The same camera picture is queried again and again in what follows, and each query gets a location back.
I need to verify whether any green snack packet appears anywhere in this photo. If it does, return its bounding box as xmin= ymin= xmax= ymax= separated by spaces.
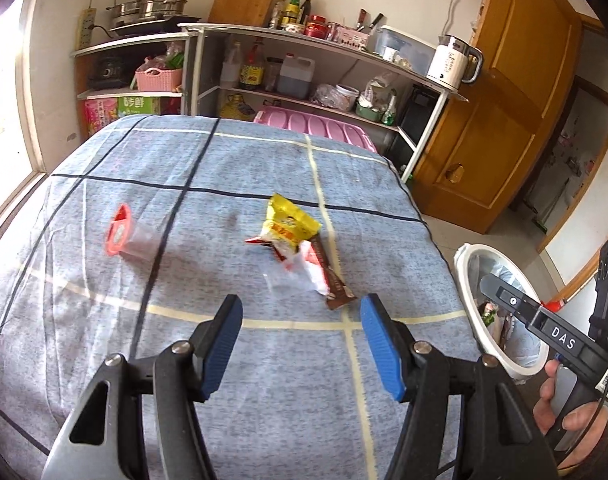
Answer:
xmin=480 ymin=302 xmax=498 ymax=327

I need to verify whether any red lid plastic cup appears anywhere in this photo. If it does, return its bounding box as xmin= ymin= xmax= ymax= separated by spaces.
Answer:
xmin=104 ymin=204 xmax=161 ymax=261

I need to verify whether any yellow snack packet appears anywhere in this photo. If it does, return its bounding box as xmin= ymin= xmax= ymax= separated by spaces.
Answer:
xmin=245 ymin=194 xmax=321 ymax=261

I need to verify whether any white trash bin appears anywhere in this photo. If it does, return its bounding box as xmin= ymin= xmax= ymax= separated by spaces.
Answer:
xmin=453 ymin=243 xmax=549 ymax=384

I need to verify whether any person's right hand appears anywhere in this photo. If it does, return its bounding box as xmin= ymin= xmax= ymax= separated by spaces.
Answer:
xmin=531 ymin=357 xmax=608 ymax=470

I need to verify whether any wooden door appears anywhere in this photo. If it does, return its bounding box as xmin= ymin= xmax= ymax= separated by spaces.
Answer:
xmin=411 ymin=0 xmax=582 ymax=233

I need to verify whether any blue checked tablecloth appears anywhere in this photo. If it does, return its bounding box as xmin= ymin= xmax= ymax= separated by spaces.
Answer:
xmin=0 ymin=116 xmax=478 ymax=479

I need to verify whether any white electric kettle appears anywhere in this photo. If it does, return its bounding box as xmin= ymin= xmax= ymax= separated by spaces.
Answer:
xmin=426 ymin=35 xmax=485 ymax=92

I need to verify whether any clear plastic storage bin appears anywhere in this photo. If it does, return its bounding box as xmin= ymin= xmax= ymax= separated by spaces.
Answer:
xmin=374 ymin=25 xmax=436 ymax=76

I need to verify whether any white jerry can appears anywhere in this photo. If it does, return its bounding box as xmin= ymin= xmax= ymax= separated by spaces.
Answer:
xmin=277 ymin=53 xmax=316 ymax=100

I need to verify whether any pink plastic basket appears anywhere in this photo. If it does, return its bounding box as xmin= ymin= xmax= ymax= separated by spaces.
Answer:
xmin=135 ymin=67 xmax=182 ymax=92

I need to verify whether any soy sauce bottle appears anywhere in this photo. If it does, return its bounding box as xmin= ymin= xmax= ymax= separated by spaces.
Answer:
xmin=239 ymin=38 xmax=266 ymax=90

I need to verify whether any white metal shelf rack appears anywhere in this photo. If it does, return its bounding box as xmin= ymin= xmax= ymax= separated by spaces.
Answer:
xmin=72 ymin=23 xmax=462 ymax=179

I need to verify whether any steel pot with lid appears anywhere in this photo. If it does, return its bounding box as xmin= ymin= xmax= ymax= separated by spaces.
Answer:
xmin=106 ymin=0 xmax=188 ymax=28

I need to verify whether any power strip on wall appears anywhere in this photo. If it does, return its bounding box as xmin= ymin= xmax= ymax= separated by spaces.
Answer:
xmin=75 ymin=8 xmax=97 ymax=50

